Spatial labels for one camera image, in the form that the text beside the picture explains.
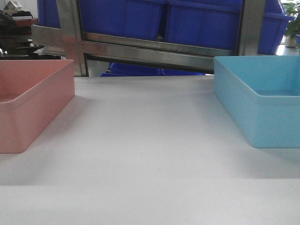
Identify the light blue plastic box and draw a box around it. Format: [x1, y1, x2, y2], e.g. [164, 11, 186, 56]
[214, 55, 300, 148]

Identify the pink plastic box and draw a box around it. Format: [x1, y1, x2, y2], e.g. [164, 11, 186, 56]
[0, 60, 75, 154]

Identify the blue bin lower shelf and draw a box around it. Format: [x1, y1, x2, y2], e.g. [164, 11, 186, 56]
[100, 63, 205, 77]

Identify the stainless steel shelf cart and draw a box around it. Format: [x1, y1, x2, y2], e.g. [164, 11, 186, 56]
[31, 0, 265, 76]

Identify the blue storage bin left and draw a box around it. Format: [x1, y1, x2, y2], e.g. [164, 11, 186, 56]
[79, 0, 166, 40]

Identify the blue storage bin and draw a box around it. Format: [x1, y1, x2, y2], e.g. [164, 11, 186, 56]
[164, 0, 242, 50]
[79, 0, 166, 40]
[258, 0, 295, 55]

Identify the blue storage bin middle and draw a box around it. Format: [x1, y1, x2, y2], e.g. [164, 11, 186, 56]
[164, 0, 242, 50]

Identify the blue storage bin right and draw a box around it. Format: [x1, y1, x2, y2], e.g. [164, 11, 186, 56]
[258, 0, 295, 55]

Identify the dark desk clutter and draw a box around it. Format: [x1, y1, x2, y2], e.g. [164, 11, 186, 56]
[0, 0, 45, 58]

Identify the potted green plant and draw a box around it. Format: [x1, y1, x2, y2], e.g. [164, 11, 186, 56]
[284, 0, 300, 48]

